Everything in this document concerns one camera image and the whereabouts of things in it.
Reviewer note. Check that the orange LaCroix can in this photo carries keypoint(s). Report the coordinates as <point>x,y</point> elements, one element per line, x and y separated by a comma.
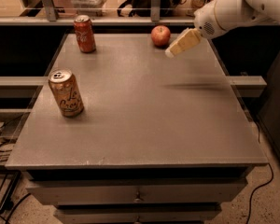
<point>63,85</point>

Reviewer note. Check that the lower drawer with knob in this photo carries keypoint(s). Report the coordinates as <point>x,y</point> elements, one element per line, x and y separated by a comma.
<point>133,214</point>

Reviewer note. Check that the drawer with knob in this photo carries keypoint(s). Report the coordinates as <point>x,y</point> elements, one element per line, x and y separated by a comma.
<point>136,191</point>
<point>133,214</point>

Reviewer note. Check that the grey side bench rail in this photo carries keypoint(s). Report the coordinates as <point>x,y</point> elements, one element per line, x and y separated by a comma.
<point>12,88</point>

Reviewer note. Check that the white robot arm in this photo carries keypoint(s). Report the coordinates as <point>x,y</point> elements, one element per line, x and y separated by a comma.
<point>268,10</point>

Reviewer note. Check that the red apple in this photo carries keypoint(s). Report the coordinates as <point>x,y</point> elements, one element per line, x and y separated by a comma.
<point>160,35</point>

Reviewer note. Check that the red cola can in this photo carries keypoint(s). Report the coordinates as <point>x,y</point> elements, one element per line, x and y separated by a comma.
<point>84,33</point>

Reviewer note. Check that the grey drawer cabinet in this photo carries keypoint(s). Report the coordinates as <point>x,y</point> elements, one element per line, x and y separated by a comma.
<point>145,116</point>

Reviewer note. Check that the black bag behind glass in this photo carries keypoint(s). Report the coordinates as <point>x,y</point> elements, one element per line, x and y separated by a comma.
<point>143,8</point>

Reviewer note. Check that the upper drawer with knob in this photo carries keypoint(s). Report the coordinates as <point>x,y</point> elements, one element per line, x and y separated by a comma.
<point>136,191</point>

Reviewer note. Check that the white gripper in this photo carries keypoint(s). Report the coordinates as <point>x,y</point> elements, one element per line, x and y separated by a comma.
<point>205,21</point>

